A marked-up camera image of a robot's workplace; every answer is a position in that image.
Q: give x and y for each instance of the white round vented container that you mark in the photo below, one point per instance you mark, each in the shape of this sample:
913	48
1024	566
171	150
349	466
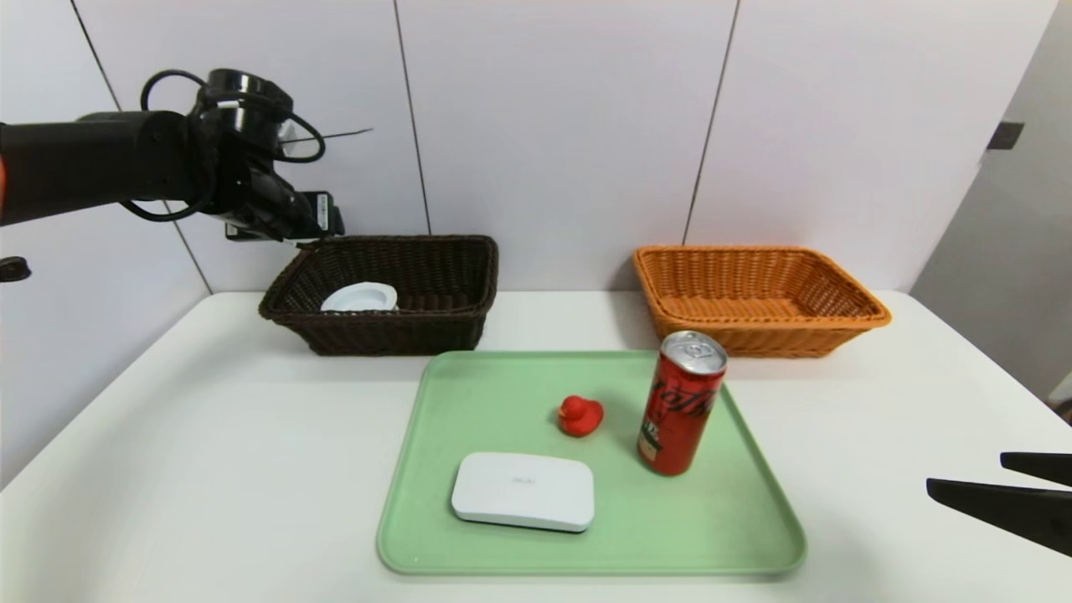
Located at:
360	297

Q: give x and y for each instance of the dark brown wicker basket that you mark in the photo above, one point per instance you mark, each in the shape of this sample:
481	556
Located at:
377	335

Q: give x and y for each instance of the red cola can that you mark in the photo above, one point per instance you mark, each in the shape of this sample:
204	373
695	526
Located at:
678	410

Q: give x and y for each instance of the white rectangular deli case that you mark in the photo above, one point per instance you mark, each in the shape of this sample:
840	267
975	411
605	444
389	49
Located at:
523	492

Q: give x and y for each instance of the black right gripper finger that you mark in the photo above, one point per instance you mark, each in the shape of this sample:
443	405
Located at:
1043	469
1013	511

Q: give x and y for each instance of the red rubber duck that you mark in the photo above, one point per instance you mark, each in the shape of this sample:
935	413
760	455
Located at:
579	417

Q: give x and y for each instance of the green plastic tray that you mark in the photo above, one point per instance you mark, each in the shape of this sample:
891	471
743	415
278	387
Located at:
670	519

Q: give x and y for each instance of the orange wicker basket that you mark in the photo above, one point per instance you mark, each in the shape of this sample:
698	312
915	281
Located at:
754	335

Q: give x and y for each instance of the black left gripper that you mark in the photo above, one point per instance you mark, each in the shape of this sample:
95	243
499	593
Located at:
322	213

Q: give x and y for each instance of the dark wall fixture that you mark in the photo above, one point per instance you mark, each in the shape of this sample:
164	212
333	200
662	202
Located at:
1003	136

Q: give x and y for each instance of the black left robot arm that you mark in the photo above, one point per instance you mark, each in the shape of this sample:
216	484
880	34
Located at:
84	167

